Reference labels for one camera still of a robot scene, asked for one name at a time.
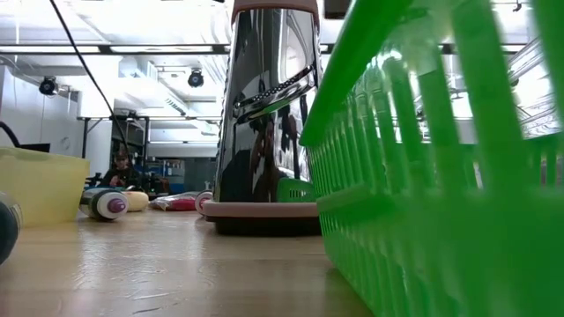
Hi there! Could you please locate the black ceiling spotlight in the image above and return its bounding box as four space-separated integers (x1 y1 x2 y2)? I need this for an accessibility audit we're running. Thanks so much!
187 69 205 89
38 76 59 97

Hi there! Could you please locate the cream glazed doughnut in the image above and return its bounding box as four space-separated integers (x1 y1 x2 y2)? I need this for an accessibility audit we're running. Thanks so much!
122 190 150 213

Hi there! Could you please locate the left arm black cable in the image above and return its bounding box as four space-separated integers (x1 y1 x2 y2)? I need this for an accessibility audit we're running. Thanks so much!
48 0 133 177

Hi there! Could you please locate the yellow translucent plastic bin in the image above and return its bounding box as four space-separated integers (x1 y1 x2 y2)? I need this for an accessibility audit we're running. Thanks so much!
0 146 92 229

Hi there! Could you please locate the small bottle purple tip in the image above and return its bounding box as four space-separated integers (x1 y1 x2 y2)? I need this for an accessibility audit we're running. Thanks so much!
78 188 130 222

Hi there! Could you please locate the green plastic basket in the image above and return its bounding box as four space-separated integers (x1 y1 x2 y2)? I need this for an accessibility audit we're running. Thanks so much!
299 0 564 317

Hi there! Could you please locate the thick curved black cable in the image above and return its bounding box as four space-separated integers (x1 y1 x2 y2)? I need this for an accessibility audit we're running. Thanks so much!
0 121 21 149

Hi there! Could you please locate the person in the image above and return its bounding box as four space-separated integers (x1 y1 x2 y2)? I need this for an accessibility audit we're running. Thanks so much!
99 149 142 190

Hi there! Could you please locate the pink and steel box grater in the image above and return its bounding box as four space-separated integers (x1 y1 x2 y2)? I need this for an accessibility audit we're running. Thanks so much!
203 0 323 235

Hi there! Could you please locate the red cracker packet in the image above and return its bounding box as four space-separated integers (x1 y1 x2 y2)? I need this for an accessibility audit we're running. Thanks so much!
149 192 202 212

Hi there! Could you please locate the black background rig frame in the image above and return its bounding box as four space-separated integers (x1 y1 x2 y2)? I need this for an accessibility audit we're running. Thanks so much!
81 114 221 159

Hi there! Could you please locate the black bottle white cap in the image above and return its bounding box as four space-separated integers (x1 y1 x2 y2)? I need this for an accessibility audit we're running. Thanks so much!
0 191 24 267

